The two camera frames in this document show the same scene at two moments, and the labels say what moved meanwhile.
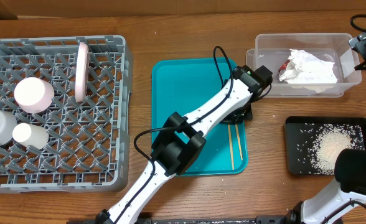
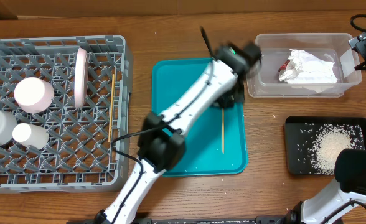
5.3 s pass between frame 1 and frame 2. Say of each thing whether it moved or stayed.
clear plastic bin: stayed
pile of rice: stayed
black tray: stayed
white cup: stayed
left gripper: moved
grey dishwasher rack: stayed
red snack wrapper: stayed
